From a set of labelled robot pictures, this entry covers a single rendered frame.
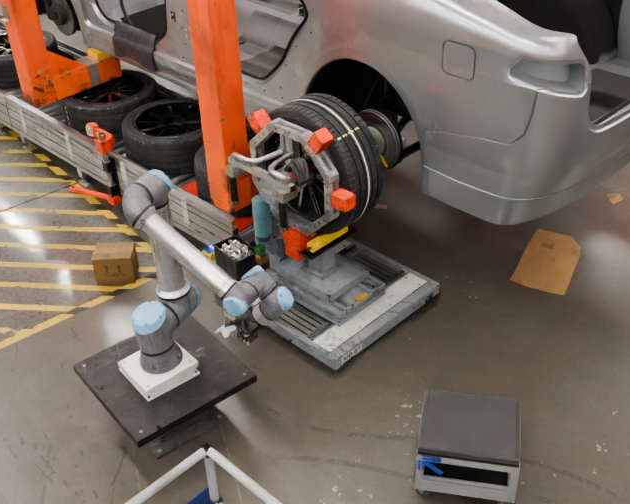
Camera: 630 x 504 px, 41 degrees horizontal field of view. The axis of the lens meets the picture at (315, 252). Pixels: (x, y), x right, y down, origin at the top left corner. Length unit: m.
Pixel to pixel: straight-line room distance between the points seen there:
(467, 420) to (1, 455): 2.07
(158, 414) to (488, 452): 1.36
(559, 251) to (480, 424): 1.83
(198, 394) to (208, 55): 1.55
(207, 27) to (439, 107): 1.11
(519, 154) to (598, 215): 1.88
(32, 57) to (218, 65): 1.99
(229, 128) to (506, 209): 1.39
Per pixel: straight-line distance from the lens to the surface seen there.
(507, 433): 3.50
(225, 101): 4.13
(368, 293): 4.42
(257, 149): 4.14
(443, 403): 3.57
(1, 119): 6.72
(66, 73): 5.92
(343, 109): 3.97
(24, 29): 5.70
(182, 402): 3.69
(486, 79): 3.63
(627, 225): 5.44
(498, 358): 4.31
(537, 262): 4.97
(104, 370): 3.92
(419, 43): 3.79
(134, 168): 5.22
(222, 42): 4.02
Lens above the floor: 2.88
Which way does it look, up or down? 35 degrees down
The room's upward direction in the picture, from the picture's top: 2 degrees counter-clockwise
